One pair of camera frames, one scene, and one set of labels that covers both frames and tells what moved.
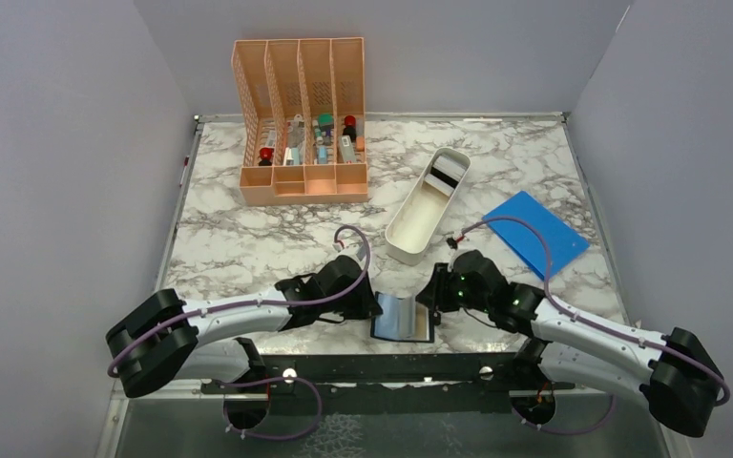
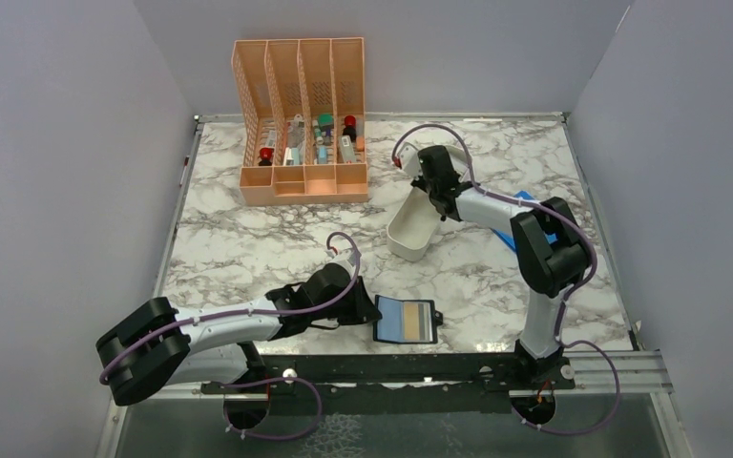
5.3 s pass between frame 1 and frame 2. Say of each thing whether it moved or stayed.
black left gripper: stayed
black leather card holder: stayed
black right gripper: moved
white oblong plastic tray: stayed
